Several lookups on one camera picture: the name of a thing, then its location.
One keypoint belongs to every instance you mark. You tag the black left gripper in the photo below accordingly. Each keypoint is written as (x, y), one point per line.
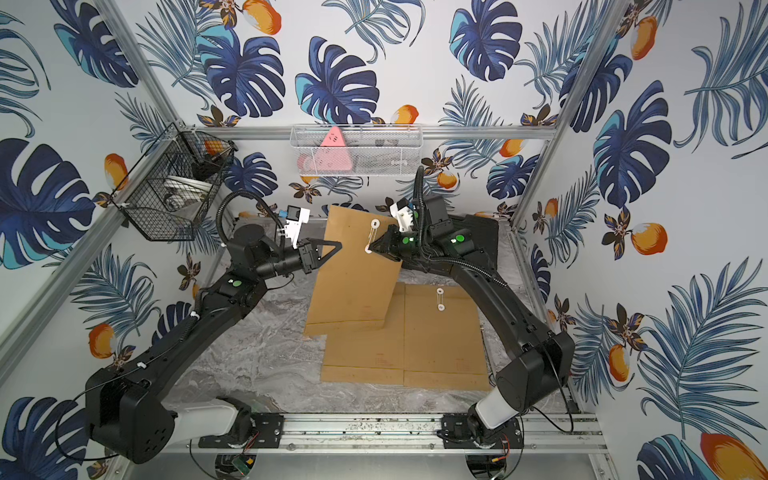
(306, 257)

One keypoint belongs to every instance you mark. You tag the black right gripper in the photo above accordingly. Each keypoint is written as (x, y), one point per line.
(390, 249)

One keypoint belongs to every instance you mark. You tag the brown kraft file bag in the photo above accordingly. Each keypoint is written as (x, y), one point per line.
(443, 344)
(369, 357)
(353, 289)

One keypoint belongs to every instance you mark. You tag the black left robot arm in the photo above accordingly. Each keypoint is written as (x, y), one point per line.
(124, 410)

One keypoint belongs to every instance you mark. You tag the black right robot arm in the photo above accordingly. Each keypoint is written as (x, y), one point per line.
(540, 360)

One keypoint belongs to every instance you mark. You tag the pink triangle item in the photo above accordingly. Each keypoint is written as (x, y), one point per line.
(332, 156)

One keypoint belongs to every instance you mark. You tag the black plastic tool case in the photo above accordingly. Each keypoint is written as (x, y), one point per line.
(450, 244)

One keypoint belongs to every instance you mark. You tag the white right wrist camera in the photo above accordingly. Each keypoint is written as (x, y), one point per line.
(402, 212)

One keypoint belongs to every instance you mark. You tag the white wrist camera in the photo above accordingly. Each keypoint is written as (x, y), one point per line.
(295, 217)
(402, 212)

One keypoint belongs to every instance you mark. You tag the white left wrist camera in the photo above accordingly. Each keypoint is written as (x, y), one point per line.
(295, 217)

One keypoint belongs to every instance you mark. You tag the black wire basket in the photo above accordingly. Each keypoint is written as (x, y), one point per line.
(181, 174)

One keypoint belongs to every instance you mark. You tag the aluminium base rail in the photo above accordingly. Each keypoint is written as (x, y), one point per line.
(366, 433)

